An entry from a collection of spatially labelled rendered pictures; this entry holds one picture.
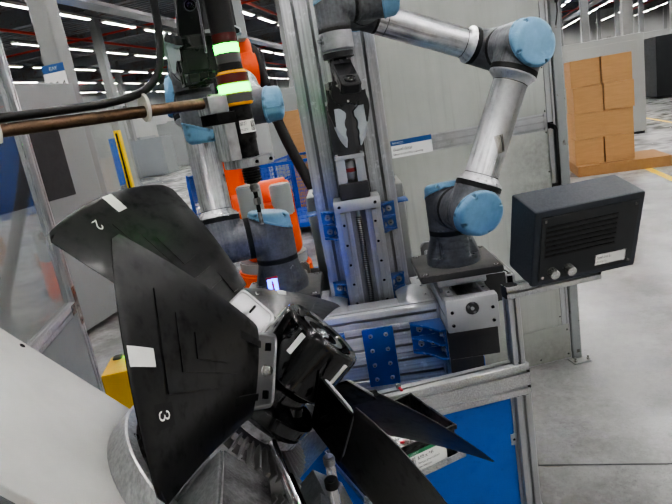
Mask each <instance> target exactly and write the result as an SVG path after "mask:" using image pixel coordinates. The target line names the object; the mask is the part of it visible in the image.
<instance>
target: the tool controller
mask: <svg viewBox="0 0 672 504"><path fill-rule="evenodd" d="M644 197H645V191H644V190H643V189H641V188H639V187H637V186H635V185H633V184H632V183H630V182H628V181H626V180H624V179H622V178H620V177H618V176H617V175H609V176H604V177H599V178H594V179H589V180H584V181H579V182H574V183H569V184H564V185H559V186H554V187H549V188H544V189H539V190H534V191H529V192H524V193H519V194H514V195H513V196H512V213H511V240H510V266H511V267H512V268H513V269H514V270H515V271H516V272H517V273H518V274H519V275H520V276H521V277H522V278H523V279H524V280H525V281H527V282H528V283H529V285H530V286H531V287H535V286H539V285H544V284H548V283H553V282H557V281H562V280H566V279H571V278H575V277H580V276H584V275H589V274H593V273H597V272H602V271H606V270H611V269H615V268H620V267H624V266H629V265H632V264H633V263H634V259H635V253H636V247H637V240H638V234H639V228H640V222H641V216H642V209H643V203H644Z"/></svg>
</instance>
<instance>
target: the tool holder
mask: <svg viewBox="0 0 672 504"><path fill-rule="evenodd" d="M202 99H203V100H204V102H205V108H204V109H202V110H198V114H199V116H201V122H202V126H203V128H205V127H211V126H212V127H213V131H214V136H215V141H216V145H217V150H218V155H219V159H220V162H224V167H225V170H236V169H243V168H249V167H254V166H259V165H264V164H268V163H271V162H274V155H273V153H261V154H260V155H258V156H254V157H249V158H243V159H242V154H241V149H240V144H239V139H238V135H237V130H236V125H235V122H237V119H236V114H235V111H229V106H228V102H227V97H226V95H218V96H210V97H205V98H202Z"/></svg>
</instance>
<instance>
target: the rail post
mask: <svg viewBox="0 0 672 504"><path fill-rule="evenodd" d="M514 408H515V418H516V428H517V438H518V448H519V458H520V468H521V478H522V488H523V498H524V504H541V495H540V484H539V473H538V462H537V451H536V440H535V428H534V417H533V406H532V395H531V394H526V395H522V396H518V397H514Z"/></svg>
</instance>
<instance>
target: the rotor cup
mask: <svg viewBox="0 0 672 504"><path fill-rule="evenodd" d="M316 328H320V329H323V330H324V331H325V332H326V333H327V335H328V339H327V338H325V337H323V336H322V335H321V334H320V333H319V332H318V331H317V330H316ZM265 333H274V334H275V335H276V338H277V357H276V376H275V394H274V401H273V404H272V406H271V407H270V408H265V409H260V410H255V411H254V412H253V415H252V418H253V419H254V420H255V421H256V422H258V423H259V424H260V425H261V426H263V427H264V428H266V429H267V430H269V431H270V432H272V433H274V434H276V435H277V436H280V437H282V438H284V439H287V440H291V441H301V440H303V439H304V438H305V437H306V436H307V435H308V434H309V432H310V431H311V430H312V426H311V420H312V417H311V414H310V412H309V410H308V408H307V407H306V404H307V403H309V404H312V405H315V401H316V396H317V392H318V387H319V382H320V378H321V377H323V378H324V379H326V380H328V381H329V382H330V381H331V380H332V379H333V378H334V376H335V375H336V374H337V373H338V372H339V371H340V369H341V368H342V367H343V366H344V365H346V366H347V368H346V369H345V370H344V371H343V372H342V373H341V375H340V376H339V377H338V378H337V379H336V381H335V382H334V383H333V384H332V383H331V384H332V385H333V386H334V387H336V386H337V385H338V384H339V382H340V381H341V380H342V379H343V378H344V377H345V375H346V374H347V373H348V372H349V371H350V369H351V368H352V367H353V366H354V365H355V363H356V361H357V358H356V355H355V352H354V351H353V349H352V348H351V347H350V345H349V344H348V343H347V342H346V341H345V340H344V339H343V338H342V337H341V336H340V335H339V334H338V333H337V332H336V331H335V330H334V329H333V328H332V327H331V326H330V325H328V324H327V323H326V322H325V321H324V320H322V319H321V318H320V317H318V316H317V315H316V314H314V313H313V312H311V311H310V310H308V309H307V308H305V307H303V306H301V305H298V304H290V305H288V306H287V307H286V308H285V309H284V310H283V312H282V313H281V314H280V315H279V316H278V318H277V319H276V320H275V321H274V323H273V324H272V325H271V326H270V327H269V328H268V330H267V331H266V332H265ZM301 333H303V334H304V335H305V338H304V339H303V340H302V341H301V342H300V344H299V345H298V346H297V347H296V348H295V350H294V351H293V352H292V353H291V354H289V353H288V352H287V349H288V348H289V347H290V346H291V345H292V343H293V342H294V341H295V340H296V339H297V337H298V336H299V335H300V334H301Z"/></svg>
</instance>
